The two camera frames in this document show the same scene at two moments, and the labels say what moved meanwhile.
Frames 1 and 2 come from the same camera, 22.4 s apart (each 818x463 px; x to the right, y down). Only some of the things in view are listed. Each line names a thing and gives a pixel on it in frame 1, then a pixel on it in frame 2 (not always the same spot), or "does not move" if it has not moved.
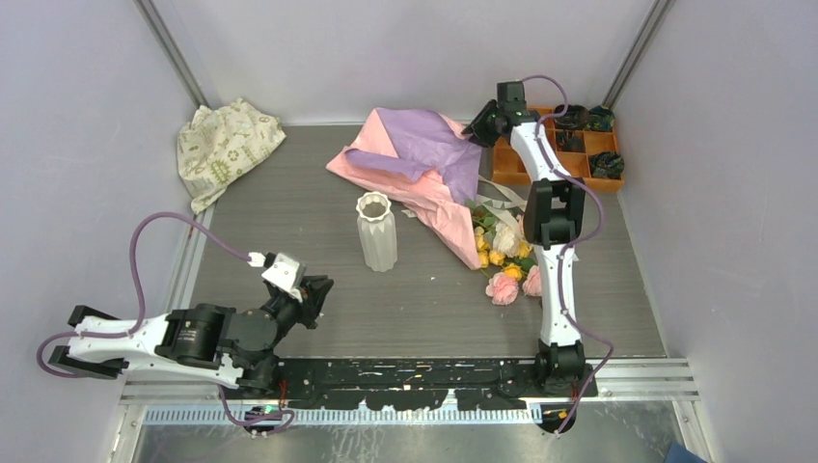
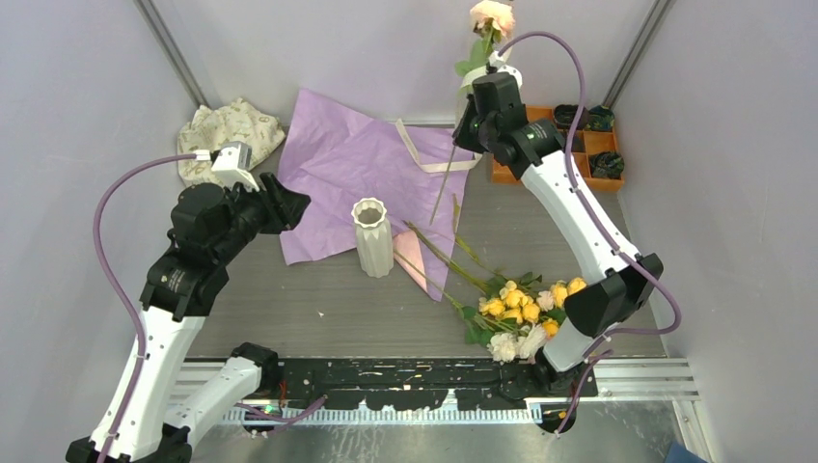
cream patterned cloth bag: (216, 148) does not move
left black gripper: (314, 293) -> (283, 206)
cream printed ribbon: (502, 206) -> (439, 167)
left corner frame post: (153, 16) does not move
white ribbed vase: (377, 231) does not move
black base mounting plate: (418, 384) does not move
